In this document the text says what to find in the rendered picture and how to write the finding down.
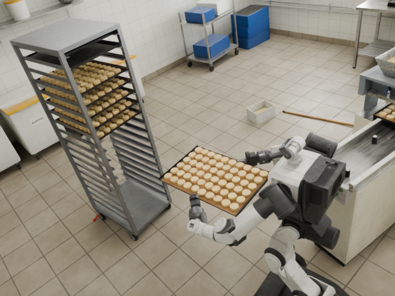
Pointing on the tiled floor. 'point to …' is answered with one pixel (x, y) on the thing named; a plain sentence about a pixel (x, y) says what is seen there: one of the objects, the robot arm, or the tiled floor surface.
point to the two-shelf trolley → (207, 39)
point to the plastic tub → (260, 111)
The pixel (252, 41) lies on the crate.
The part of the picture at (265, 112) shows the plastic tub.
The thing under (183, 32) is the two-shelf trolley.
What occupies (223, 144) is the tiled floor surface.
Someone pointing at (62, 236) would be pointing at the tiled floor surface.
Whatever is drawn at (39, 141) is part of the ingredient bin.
